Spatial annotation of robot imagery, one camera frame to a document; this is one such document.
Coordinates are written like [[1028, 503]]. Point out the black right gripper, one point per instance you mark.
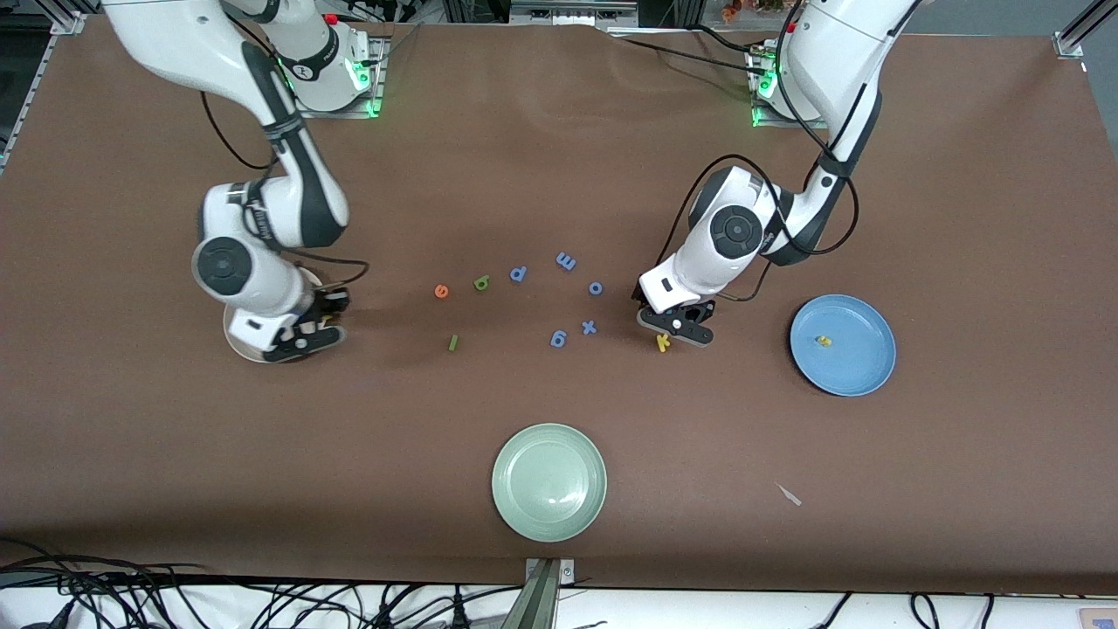
[[332, 302]]

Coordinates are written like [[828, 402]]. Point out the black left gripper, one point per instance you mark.
[[700, 308]]

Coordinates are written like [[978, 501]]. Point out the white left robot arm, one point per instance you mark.
[[830, 52]]

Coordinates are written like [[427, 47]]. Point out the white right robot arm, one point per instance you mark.
[[175, 44]]

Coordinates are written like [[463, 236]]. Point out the blue foam letter m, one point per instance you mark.
[[565, 260]]

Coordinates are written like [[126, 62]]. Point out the blue foam letter g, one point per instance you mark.
[[558, 338]]

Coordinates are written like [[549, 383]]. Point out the beige round plate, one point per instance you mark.
[[239, 343]]

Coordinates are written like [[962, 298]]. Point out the brown table mat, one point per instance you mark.
[[559, 175]]

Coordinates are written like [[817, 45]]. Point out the pale green round plate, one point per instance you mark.
[[548, 482]]

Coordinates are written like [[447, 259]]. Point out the blue round plate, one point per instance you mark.
[[852, 349]]

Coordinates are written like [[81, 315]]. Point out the small grey tape scrap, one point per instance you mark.
[[790, 495]]

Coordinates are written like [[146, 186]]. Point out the orange dried plant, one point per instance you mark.
[[751, 7]]

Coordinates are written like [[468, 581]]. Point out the tan cardboard piece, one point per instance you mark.
[[1100, 620]]

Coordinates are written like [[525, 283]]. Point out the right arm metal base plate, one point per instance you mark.
[[379, 87]]

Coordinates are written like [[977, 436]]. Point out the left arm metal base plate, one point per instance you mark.
[[764, 122]]

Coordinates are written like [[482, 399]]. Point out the silver aluminium frame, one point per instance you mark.
[[572, 13]]

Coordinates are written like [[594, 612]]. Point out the aluminium camera post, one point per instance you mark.
[[543, 603]]

